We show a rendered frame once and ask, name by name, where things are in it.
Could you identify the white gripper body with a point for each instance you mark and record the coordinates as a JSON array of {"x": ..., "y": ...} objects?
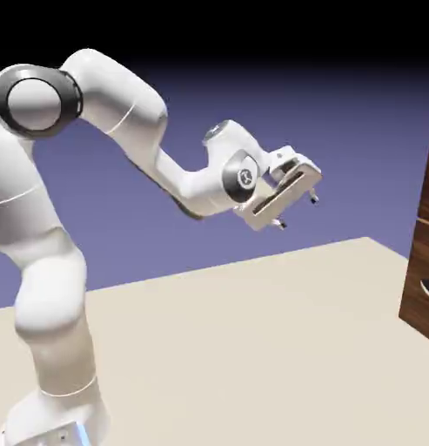
[{"x": 287, "y": 188}]

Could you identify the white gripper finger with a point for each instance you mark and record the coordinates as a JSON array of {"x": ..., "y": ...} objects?
[
  {"x": 280, "y": 223},
  {"x": 314, "y": 197}
]

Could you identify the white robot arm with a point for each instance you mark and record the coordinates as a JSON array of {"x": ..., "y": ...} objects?
[{"x": 130, "y": 104}]

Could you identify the dark wood cabinet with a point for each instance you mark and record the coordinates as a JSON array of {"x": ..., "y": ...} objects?
[{"x": 421, "y": 271}]

